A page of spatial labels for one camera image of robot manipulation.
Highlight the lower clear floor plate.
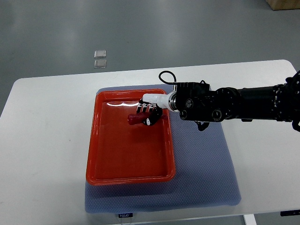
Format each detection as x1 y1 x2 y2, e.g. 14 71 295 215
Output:
94 59 107 68

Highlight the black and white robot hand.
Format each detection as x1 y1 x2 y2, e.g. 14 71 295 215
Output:
136 91 179 126

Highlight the upper clear floor plate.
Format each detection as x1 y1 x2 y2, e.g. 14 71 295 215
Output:
94 50 106 59

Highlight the red pepper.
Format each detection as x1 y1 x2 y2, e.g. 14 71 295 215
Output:
127 112 168 126

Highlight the white table leg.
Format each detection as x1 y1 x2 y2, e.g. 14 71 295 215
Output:
243 214 257 225

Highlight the black cable loop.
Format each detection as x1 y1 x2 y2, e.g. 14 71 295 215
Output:
158 70 178 85

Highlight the red plastic tray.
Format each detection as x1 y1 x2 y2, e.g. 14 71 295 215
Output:
86 88 176 186

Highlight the black table label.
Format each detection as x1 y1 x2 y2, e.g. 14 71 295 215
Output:
118 213 133 218

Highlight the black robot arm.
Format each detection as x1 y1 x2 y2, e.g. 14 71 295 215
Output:
175 73 300 131

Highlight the blue-grey mesh mat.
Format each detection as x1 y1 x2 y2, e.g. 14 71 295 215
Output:
85 84 241 214

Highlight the clear floor plate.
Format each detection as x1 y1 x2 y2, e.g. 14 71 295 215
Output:
94 50 106 59
94 59 107 68

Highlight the cardboard box corner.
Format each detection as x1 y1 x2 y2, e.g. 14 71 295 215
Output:
266 0 300 10

